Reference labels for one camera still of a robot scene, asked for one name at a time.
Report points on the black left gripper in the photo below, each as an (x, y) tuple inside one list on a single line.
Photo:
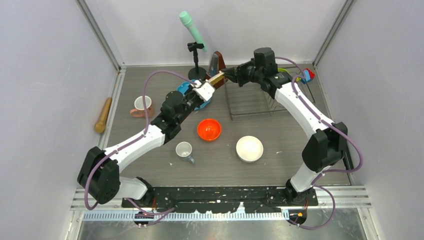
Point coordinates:
[(191, 91)]

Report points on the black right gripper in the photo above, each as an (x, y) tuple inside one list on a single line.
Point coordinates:
[(238, 78)]

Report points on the blue dotted plate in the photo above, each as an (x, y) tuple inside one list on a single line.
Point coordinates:
[(187, 90)]

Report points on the orange bowl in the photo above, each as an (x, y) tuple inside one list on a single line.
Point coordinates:
[(209, 129)]

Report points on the lime green plate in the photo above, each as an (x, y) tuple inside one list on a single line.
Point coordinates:
[(283, 70)]

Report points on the woven bamboo plate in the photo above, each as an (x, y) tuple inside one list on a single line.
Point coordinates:
[(217, 80)]

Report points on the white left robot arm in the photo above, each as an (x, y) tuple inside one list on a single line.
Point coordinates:
[(100, 174)]

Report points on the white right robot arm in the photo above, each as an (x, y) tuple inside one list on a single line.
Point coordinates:
[(326, 139)]

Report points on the brown wooden metronome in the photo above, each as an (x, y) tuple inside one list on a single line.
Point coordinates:
[(216, 64)]

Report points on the black microphone stand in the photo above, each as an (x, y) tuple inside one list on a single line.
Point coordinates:
[(197, 72)]

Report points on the pink floral mug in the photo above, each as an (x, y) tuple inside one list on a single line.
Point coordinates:
[(143, 107)]

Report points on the grey printed mug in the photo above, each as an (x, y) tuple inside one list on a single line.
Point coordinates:
[(184, 150)]

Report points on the mint green microphone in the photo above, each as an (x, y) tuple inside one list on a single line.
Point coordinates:
[(188, 23)]

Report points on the colourful toy block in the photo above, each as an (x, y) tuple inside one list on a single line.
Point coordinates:
[(308, 76)]

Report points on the white bowl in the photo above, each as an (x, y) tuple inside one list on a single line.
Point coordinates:
[(249, 149)]

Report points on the wooden rolling pin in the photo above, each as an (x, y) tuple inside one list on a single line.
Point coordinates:
[(100, 125)]

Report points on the black wire dish rack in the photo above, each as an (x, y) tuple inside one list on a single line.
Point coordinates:
[(250, 102)]

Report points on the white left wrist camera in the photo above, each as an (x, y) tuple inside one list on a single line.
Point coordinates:
[(203, 89)]

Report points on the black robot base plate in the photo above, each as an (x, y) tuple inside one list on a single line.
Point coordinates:
[(223, 199)]

